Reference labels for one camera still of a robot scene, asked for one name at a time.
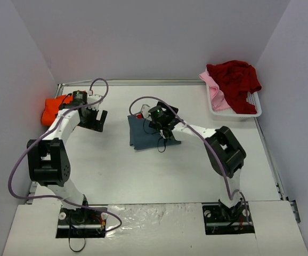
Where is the orange t shirt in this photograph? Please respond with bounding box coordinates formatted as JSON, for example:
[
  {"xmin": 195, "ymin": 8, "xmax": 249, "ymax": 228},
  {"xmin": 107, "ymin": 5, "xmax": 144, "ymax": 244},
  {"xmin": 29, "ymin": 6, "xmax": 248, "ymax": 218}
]
[{"xmin": 41, "ymin": 95, "xmax": 66, "ymax": 126}]

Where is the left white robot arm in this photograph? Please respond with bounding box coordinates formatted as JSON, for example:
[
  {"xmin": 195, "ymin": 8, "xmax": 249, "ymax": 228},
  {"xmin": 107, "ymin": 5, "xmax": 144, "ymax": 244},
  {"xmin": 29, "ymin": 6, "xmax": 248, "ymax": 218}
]
[{"xmin": 27, "ymin": 91, "xmax": 108, "ymax": 223}]

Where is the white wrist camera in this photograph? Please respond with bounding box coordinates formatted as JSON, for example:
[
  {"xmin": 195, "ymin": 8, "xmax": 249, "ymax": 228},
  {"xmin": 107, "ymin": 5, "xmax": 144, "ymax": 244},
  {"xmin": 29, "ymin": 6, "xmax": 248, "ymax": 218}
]
[
  {"xmin": 135, "ymin": 104, "xmax": 151, "ymax": 119},
  {"xmin": 86, "ymin": 90, "xmax": 103, "ymax": 111}
]

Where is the blue-grey t shirt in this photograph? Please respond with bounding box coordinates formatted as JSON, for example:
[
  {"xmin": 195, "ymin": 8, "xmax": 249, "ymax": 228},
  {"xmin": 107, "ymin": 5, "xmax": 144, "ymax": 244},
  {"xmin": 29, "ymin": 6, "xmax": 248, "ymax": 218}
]
[{"xmin": 127, "ymin": 115, "xmax": 181, "ymax": 153}]

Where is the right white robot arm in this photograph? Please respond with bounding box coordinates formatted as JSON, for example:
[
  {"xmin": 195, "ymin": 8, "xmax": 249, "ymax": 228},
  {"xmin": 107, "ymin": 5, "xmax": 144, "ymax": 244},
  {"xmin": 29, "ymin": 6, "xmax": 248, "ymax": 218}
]
[{"xmin": 141, "ymin": 102, "xmax": 247, "ymax": 220}]

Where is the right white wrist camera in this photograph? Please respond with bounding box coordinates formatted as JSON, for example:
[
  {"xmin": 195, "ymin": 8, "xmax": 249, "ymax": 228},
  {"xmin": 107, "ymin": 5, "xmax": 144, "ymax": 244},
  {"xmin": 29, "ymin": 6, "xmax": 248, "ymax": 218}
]
[{"xmin": 135, "ymin": 104, "xmax": 151, "ymax": 119}]

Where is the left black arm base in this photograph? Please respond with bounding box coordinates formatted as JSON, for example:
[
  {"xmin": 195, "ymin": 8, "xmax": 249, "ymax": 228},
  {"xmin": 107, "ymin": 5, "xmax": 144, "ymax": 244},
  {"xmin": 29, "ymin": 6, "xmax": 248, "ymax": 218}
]
[{"xmin": 56, "ymin": 207, "xmax": 108, "ymax": 238}]

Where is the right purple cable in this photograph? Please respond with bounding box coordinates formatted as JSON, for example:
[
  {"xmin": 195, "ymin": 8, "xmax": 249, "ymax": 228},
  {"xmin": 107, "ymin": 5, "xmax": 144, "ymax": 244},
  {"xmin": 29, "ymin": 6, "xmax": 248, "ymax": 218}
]
[{"xmin": 128, "ymin": 96, "xmax": 252, "ymax": 223}]

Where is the white plastic laundry basket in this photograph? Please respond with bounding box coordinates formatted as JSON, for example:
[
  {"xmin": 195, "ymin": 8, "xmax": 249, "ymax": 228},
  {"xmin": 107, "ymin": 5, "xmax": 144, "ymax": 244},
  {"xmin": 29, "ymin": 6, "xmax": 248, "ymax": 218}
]
[{"xmin": 206, "ymin": 82, "xmax": 263, "ymax": 123}]

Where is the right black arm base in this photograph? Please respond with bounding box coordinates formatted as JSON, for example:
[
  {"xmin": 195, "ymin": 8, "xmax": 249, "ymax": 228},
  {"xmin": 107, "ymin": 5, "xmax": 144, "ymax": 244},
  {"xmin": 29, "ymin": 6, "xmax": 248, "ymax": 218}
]
[{"xmin": 202, "ymin": 201, "xmax": 255, "ymax": 235}]

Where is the black loop cable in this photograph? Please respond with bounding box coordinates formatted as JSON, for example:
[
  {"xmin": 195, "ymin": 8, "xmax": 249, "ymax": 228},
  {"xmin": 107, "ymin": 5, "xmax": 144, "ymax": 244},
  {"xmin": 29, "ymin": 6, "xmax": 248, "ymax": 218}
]
[{"xmin": 68, "ymin": 229, "xmax": 86, "ymax": 252}]

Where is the dark red t shirt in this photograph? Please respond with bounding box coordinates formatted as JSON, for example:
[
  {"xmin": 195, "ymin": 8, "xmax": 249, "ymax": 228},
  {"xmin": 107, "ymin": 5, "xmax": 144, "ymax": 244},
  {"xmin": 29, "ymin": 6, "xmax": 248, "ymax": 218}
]
[{"xmin": 206, "ymin": 60, "xmax": 262, "ymax": 115}]

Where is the pink t shirt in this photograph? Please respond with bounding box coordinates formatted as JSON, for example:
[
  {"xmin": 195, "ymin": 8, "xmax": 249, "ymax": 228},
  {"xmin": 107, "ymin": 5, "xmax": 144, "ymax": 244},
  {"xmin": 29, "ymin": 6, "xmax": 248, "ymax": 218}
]
[{"xmin": 199, "ymin": 69, "xmax": 230, "ymax": 111}]

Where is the purple cable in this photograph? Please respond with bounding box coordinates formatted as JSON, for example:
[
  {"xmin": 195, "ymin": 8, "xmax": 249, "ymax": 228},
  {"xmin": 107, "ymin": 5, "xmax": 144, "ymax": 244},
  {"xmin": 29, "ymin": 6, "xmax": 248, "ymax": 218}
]
[
  {"xmin": 7, "ymin": 78, "xmax": 123, "ymax": 231},
  {"xmin": 128, "ymin": 96, "xmax": 252, "ymax": 223}
]

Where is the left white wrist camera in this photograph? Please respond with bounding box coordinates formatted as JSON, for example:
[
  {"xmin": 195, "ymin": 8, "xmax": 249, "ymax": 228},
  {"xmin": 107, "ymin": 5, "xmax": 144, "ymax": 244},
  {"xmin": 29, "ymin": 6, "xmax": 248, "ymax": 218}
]
[{"xmin": 86, "ymin": 90, "xmax": 103, "ymax": 111}]

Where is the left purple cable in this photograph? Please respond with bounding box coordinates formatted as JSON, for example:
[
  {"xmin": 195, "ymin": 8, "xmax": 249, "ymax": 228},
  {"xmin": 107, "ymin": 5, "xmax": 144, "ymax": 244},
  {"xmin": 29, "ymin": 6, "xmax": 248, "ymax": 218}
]
[{"xmin": 7, "ymin": 78, "xmax": 123, "ymax": 231}]

